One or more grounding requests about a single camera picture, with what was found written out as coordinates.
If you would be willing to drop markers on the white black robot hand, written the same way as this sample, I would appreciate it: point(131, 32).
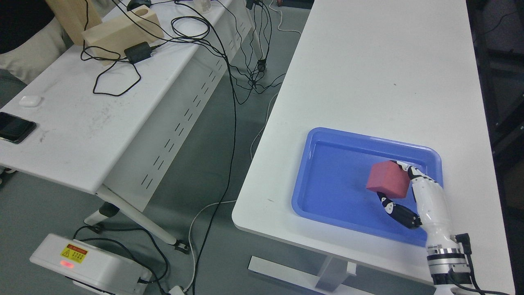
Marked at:
point(432, 215)

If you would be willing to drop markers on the pink cube block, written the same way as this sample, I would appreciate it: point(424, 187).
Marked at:
point(388, 178)

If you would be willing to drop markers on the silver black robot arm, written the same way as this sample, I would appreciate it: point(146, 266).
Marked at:
point(449, 268)

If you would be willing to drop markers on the blue plastic tray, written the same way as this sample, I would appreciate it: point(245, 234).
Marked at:
point(331, 183)

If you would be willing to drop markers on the white table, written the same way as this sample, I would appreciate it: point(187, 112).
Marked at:
point(404, 70)

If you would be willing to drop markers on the white folding desk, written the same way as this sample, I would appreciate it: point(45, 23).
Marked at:
point(117, 148)

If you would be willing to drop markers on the white device with warning label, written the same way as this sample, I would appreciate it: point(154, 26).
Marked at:
point(91, 268)

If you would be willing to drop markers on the black power adapter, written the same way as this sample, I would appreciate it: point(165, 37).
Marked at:
point(138, 52)

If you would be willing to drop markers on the light wooden box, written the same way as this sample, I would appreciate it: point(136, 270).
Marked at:
point(108, 40)

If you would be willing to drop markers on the white earbuds case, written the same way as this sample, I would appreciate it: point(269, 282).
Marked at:
point(30, 101)

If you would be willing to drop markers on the black smartphone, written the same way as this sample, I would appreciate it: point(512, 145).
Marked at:
point(15, 129)

